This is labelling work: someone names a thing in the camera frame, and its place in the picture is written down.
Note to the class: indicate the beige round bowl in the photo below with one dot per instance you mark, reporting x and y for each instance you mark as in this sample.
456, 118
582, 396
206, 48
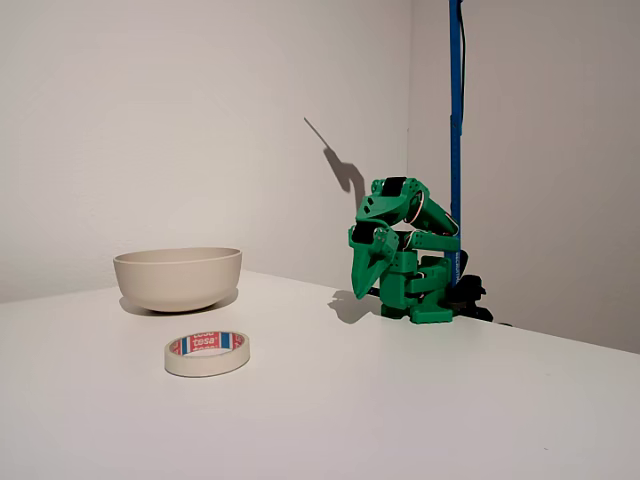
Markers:
177, 280

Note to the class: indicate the blue camera pole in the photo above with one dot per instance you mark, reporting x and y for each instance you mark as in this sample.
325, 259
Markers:
455, 100

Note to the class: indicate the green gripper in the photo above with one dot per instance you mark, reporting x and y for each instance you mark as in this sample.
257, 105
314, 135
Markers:
366, 261

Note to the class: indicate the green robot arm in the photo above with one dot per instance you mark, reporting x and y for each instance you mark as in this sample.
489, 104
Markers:
400, 290

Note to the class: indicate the white masking tape roll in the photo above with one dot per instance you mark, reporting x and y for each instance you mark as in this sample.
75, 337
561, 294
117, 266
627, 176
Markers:
205, 367

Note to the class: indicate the black pole clamp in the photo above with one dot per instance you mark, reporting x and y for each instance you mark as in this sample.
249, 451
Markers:
472, 290

